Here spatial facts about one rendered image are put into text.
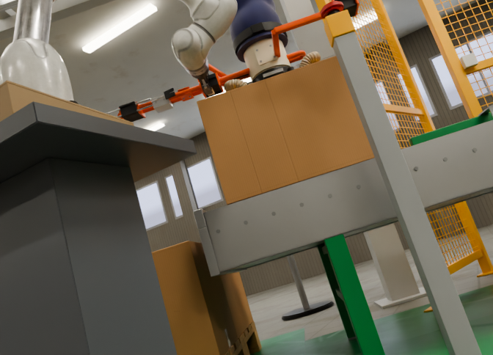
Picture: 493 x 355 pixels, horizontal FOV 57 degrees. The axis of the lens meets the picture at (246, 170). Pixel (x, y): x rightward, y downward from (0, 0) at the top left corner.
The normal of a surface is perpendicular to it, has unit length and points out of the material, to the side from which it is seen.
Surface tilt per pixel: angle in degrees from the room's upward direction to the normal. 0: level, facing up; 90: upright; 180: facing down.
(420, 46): 90
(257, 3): 75
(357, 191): 90
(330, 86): 90
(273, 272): 90
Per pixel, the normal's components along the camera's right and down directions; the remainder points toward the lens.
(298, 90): -0.11, -0.20
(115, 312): 0.85, -0.36
